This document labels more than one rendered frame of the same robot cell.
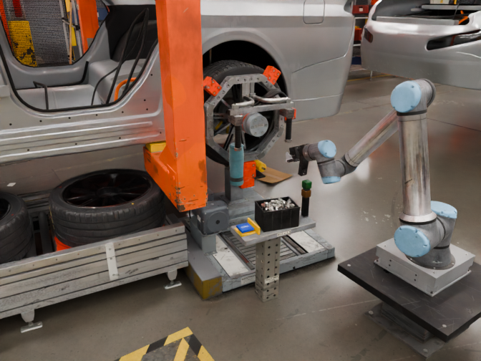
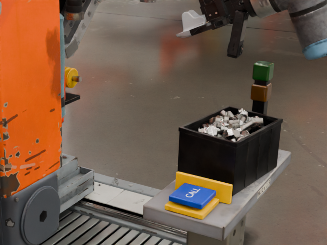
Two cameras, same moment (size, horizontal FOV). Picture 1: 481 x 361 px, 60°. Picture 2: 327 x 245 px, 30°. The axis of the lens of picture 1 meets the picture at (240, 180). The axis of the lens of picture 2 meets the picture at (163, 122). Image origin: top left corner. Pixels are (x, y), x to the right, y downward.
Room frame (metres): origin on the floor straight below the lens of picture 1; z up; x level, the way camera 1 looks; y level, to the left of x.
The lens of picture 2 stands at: (1.04, 0.65, 0.99)
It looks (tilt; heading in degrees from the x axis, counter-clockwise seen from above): 20 degrees down; 324
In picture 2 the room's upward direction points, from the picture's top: 2 degrees clockwise
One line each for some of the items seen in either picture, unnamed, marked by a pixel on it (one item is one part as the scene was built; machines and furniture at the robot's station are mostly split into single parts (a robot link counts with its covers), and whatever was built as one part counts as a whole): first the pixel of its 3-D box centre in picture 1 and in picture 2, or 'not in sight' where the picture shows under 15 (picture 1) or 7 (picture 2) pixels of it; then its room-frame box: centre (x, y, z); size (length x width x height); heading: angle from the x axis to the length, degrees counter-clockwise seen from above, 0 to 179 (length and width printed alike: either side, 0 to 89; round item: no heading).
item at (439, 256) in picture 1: (431, 246); not in sight; (1.71, -0.91, 0.45); 0.19 x 0.19 x 0.10
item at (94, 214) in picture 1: (109, 205); not in sight; (2.27, 0.79, 0.39); 0.66 x 0.66 x 0.24
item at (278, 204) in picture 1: (276, 212); (230, 145); (1.94, -0.19, 0.51); 0.20 x 0.14 x 0.13; 108
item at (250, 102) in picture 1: (240, 95); not in sight; (2.39, 0.00, 1.03); 0.19 x 0.18 x 0.11; 27
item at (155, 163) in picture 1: (167, 154); not in sight; (2.34, 0.44, 0.69); 0.52 x 0.17 x 0.35; 27
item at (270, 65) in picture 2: (306, 184); (263, 71); (2.02, -0.35, 0.64); 0.04 x 0.04 x 0.04; 27
